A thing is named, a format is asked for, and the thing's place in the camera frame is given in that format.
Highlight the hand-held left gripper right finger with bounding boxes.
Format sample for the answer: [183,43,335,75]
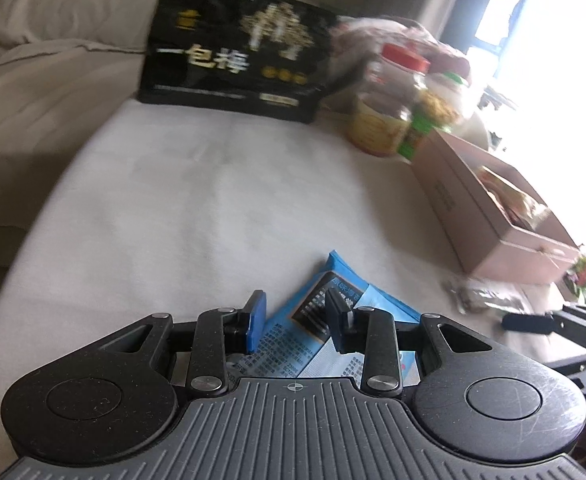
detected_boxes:
[324,288,494,395]

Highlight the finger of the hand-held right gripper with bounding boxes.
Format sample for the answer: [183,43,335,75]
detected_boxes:
[502,311,557,334]

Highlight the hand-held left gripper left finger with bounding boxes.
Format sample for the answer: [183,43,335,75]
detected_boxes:
[93,290,269,395]

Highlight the blue and white snack packet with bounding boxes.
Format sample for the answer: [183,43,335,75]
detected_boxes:
[225,251,422,378]

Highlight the clear brown snack packet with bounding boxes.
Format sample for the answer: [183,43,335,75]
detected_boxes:
[443,275,528,313]

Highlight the red pastry snack packet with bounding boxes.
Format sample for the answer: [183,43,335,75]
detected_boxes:
[503,192,550,228]

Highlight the pink cardboard box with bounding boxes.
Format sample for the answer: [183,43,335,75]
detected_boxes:
[412,130,581,286]

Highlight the potted pink flowers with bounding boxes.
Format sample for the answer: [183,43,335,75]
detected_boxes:
[568,255,586,301]

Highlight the clear jar with red lid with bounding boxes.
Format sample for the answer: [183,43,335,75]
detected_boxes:
[345,43,431,158]

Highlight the round jar with green lid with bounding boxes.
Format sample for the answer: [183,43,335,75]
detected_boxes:
[398,71,474,161]

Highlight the black snack bag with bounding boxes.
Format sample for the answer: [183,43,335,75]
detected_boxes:
[138,0,341,125]

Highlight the pink printed blanket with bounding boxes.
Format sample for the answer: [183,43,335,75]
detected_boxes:
[333,15,471,81]

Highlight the grey sofa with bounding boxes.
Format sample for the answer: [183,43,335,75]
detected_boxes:
[0,0,448,266]

